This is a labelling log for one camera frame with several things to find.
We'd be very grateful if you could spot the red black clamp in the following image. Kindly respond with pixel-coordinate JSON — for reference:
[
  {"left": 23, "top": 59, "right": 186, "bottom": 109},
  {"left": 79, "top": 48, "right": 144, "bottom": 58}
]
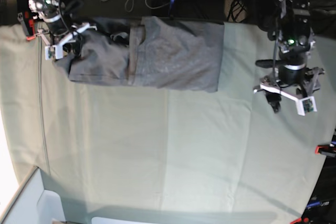
[
  {"left": 17, "top": 0, "right": 35, "bottom": 41},
  {"left": 169, "top": 0, "right": 175, "bottom": 20},
  {"left": 315, "top": 141, "right": 336, "bottom": 158}
]

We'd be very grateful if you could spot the gripper image left arm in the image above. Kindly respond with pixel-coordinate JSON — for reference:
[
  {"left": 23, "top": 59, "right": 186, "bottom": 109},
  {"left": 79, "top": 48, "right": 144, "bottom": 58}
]
[{"left": 50, "top": 24, "right": 83, "bottom": 54}]

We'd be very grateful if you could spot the red clamp bottom right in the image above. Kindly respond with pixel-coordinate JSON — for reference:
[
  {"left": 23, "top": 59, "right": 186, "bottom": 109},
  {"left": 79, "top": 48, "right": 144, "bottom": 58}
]
[{"left": 290, "top": 217, "right": 310, "bottom": 224}]

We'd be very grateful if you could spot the red black clamp left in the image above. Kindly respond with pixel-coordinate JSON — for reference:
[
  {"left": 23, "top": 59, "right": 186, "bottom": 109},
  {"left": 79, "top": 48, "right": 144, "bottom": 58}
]
[{"left": 17, "top": 0, "right": 35, "bottom": 41}]

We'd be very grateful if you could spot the gripper image right arm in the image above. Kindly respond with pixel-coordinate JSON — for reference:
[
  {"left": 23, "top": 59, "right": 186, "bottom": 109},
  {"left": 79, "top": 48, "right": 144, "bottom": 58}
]
[{"left": 262, "top": 63, "right": 322, "bottom": 114}]

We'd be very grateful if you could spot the grey t-shirt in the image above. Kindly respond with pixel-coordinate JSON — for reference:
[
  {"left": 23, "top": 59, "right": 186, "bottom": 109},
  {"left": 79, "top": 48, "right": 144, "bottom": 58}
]
[{"left": 54, "top": 16, "right": 225, "bottom": 93}]

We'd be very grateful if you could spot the red black clamp middle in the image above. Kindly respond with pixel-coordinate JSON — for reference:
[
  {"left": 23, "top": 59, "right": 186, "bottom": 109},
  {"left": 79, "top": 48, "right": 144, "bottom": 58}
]
[{"left": 169, "top": 0, "right": 175, "bottom": 20}]

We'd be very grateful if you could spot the red black clamp right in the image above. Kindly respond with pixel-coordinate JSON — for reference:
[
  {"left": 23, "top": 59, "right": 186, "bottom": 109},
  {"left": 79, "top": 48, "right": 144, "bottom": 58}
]
[{"left": 315, "top": 141, "right": 336, "bottom": 158}]

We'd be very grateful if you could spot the light green table cloth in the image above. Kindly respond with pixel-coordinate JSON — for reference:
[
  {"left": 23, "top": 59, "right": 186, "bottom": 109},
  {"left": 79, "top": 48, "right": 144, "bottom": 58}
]
[{"left": 1, "top": 23, "right": 335, "bottom": 223}]

